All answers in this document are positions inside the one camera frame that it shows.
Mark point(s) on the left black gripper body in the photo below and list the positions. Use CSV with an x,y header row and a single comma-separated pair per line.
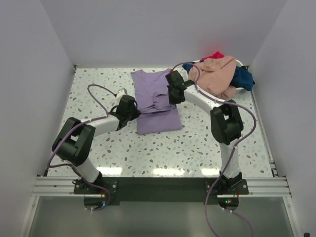
x,y
133,114

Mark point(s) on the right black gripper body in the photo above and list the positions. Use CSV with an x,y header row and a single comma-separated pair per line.
x,y
173,99

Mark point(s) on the lavender t shirt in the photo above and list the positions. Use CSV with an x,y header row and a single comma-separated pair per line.
x,y
151,94

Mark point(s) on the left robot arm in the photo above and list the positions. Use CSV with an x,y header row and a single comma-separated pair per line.
x,y
74,140

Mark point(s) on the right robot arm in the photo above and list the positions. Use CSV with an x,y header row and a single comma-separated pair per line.
x,y
225,122

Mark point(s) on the peach pink t shirt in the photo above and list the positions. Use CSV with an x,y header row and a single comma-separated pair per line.
x,y
215,76

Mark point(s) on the red t shirt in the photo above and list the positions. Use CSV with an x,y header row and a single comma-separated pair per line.
x,y
216,55

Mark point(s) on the navy blue t shirt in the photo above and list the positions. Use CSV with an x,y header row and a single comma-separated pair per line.
x,y
244,77

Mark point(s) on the white laundry basket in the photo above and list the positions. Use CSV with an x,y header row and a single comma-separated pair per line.
x,y
238,74

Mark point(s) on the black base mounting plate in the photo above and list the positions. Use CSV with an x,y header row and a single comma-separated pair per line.
x,y
154,189

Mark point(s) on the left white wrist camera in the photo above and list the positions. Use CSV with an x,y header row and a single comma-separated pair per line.
x,y
122,92

